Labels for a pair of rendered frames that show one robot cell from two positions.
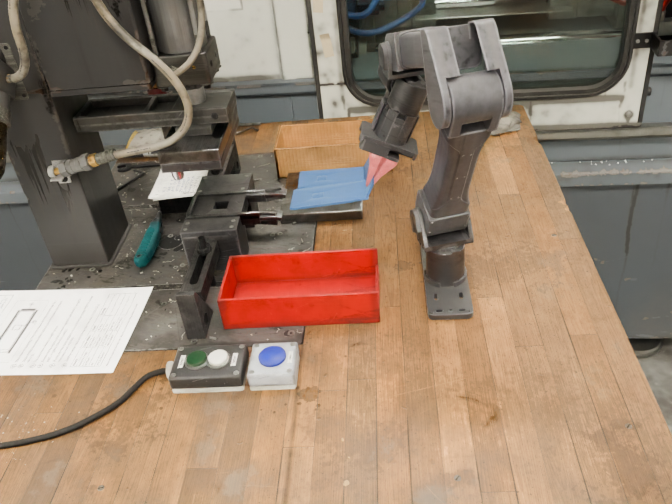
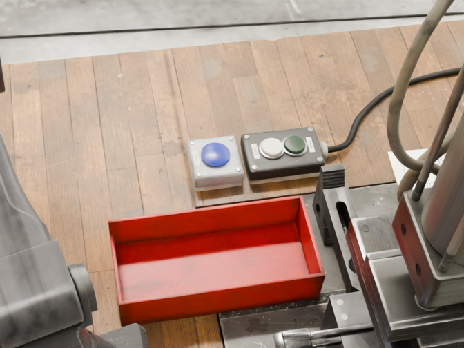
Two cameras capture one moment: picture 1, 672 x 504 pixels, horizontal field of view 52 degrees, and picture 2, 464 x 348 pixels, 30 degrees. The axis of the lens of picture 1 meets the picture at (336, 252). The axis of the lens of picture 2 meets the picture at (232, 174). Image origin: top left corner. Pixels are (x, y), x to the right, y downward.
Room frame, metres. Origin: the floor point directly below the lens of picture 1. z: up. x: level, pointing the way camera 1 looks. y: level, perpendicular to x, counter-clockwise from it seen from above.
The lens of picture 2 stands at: (1.40, -0.13, 1.87)
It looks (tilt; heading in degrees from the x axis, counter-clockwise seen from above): 54 degrees down; 159
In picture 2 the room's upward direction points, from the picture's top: 5 degrees clockwise
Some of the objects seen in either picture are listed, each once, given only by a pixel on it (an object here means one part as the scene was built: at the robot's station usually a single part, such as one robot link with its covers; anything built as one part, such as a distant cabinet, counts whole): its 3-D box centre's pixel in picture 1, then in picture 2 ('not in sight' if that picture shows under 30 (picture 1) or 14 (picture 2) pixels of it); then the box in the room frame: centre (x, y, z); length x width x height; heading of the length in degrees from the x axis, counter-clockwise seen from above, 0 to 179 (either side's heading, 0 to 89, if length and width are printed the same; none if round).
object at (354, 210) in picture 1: (323, 194); not in sight; (1.21, 0.01, 0.91); 0.17 x 0.16 x 0.02; 174
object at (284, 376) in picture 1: (275, 371); (214, 168); (0.73, 0.11, 0.90); 0.07 x 0.07 x 0.06; 84
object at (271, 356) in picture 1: (272, 358); (215, 157); (0.73, 0.11, 0.93); 0.04 x 0.04 x 0.02
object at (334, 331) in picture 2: (223, 219); (365, 330); (1.04, 0.19, 0.98); 0.13 x 0.01 x 0.03; 84
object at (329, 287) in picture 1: (301, 287); (214, 259); (0.88, 0.06, 0.93); 0.25 x 0.12 x 0.06; 84
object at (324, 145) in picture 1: (335, 148); not in sight; (1.36, -0.02, 0.93); 0.25 x 0.13 x 0.08; 84
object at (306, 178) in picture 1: (335, 172); not in sight; (1.25, -0.02, 0.93); 0.15 x 0.07 x 0.03; 85
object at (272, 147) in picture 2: (219, 361); (271, 150); (0.73, 0.19, 0.93); 0.03 x 0.03 x 0.02
